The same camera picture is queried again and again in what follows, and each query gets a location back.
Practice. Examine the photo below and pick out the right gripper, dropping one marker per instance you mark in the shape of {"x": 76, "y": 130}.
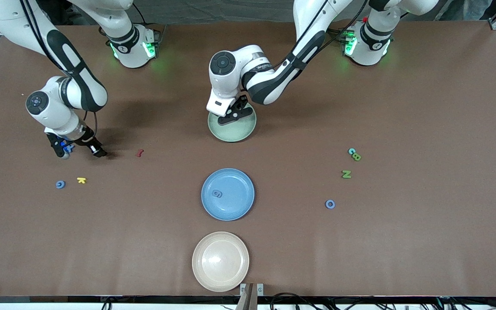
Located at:
{"x": 88, "y": 140}

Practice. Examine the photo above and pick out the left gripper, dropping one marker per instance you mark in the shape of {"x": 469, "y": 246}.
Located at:
{"x": 239, "y": 105}

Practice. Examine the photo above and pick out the blue foam lowercase g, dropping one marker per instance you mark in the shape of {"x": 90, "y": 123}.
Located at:
{"x": 214, "y": 194}

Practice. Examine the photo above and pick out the green foam letter N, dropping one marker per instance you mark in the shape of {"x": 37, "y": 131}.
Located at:
{"x": 346, "y": 174}

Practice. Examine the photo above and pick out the green foam letter B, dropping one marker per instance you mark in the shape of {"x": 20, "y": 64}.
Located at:
{"x": 357, "y": 157}

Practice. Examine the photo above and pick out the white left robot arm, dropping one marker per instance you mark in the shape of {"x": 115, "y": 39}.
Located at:
{"x": 269, "y": 82}

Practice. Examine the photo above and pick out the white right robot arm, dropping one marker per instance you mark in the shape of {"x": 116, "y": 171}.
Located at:
{"x": 88, "y": 90}

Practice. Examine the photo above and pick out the blue foam letter X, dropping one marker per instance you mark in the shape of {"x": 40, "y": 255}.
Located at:
{"x": 71, "y": 149}

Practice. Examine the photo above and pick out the pale green plate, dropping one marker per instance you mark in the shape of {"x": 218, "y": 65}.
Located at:
{"x": 239, "y": 129}

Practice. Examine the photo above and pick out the yellow foam letter k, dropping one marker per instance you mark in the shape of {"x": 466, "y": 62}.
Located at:
{"x": 81, "y": 180}

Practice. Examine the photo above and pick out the red foam letter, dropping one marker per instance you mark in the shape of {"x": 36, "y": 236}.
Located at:
{"x": 139, "y": 152}

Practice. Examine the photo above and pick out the blue foam capital G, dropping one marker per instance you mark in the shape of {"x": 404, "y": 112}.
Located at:
{"x": 57, "y": 184}

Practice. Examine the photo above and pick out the blue plate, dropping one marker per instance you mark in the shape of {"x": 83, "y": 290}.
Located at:
{"x": 235, "y": 206}

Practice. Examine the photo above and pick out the blue foam letter O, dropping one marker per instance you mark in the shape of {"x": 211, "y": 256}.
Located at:
{"x": 326, "y": 204}

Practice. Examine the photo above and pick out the beige plate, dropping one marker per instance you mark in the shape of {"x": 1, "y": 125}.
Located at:
{"x": 220, "y": 262}

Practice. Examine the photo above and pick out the metal mount bracket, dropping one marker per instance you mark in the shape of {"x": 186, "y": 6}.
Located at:
{"x": 248, "y": 297}

